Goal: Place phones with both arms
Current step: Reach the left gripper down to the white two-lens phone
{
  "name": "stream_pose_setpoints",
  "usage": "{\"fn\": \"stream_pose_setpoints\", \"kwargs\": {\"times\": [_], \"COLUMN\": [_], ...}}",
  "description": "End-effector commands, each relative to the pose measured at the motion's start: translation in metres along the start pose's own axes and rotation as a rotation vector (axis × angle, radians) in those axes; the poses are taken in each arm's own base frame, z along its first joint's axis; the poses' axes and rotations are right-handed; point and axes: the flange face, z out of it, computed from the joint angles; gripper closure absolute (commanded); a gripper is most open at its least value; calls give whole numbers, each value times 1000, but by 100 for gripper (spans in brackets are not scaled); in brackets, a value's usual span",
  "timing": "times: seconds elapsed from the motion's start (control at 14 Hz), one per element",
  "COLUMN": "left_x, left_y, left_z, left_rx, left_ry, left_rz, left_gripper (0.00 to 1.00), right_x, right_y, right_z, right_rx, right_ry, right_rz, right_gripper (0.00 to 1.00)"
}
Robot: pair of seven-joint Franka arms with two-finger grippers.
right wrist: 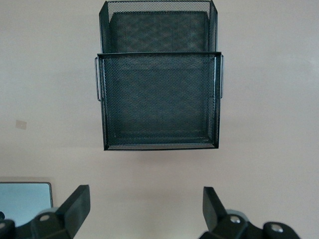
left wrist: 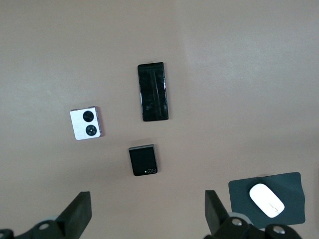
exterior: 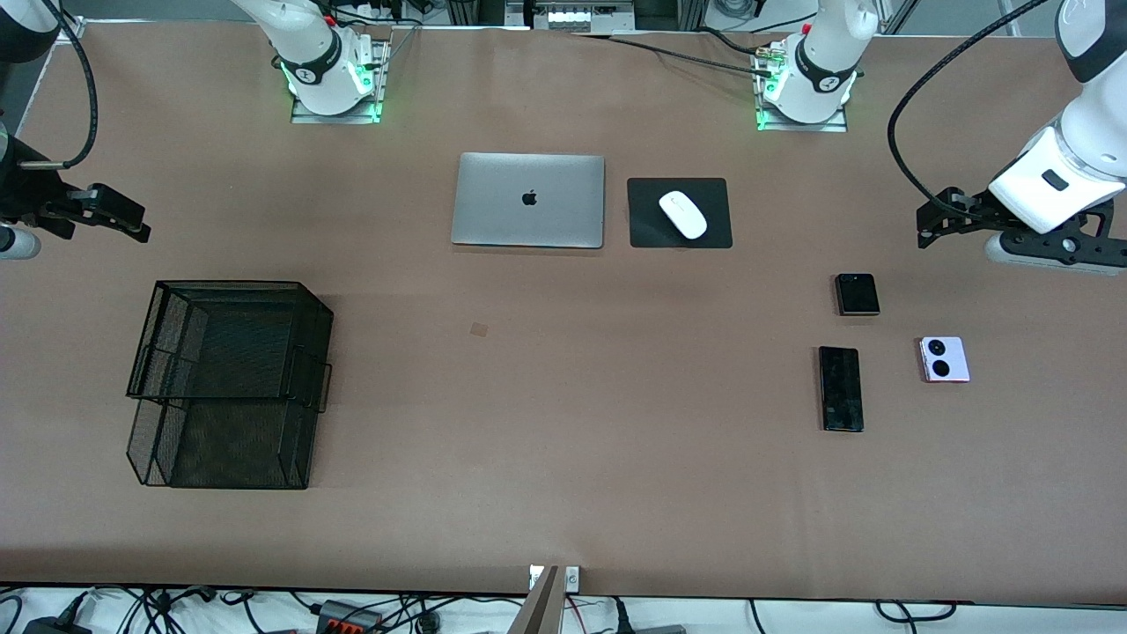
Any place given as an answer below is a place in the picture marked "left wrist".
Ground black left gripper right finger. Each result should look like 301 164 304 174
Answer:
204 190 229 236

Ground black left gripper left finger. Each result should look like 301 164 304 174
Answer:
55 191 92 239

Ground dark grey flip phone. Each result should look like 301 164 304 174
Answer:
128 144 159 177

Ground white flip phone round lenses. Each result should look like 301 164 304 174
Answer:
69 106 104 141

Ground black slab smartphone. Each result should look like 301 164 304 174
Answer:
137 62 169 122

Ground white computer mouse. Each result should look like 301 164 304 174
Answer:
249 183 286 219

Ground dark mouse pad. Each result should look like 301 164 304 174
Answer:
228 171 306 230

